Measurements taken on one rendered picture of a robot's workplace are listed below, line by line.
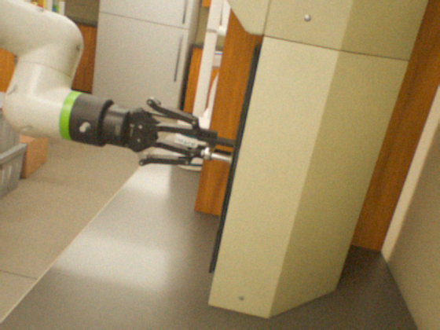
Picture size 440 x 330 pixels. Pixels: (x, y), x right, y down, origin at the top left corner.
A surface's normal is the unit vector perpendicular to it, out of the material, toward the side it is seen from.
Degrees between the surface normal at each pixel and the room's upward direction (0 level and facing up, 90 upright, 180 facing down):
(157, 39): 90
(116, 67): 90
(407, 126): 90
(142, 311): 0
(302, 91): 90
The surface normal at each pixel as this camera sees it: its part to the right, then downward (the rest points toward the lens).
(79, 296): 0.18, -0.93
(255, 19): -0.11, 0.31
